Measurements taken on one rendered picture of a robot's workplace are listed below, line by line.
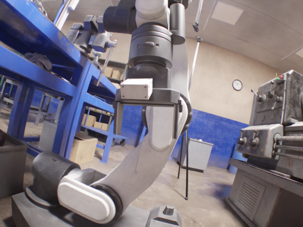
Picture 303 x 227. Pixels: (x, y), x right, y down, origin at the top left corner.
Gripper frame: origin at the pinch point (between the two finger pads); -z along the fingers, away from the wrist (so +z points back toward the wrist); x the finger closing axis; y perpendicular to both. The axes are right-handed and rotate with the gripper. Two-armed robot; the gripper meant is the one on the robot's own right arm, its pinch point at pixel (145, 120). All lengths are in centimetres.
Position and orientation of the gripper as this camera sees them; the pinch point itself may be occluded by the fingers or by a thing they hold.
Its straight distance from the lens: 31.3
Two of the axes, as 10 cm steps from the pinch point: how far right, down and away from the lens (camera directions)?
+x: 9.9, 0.5, -1.4
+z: 0.7, -9.9, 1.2
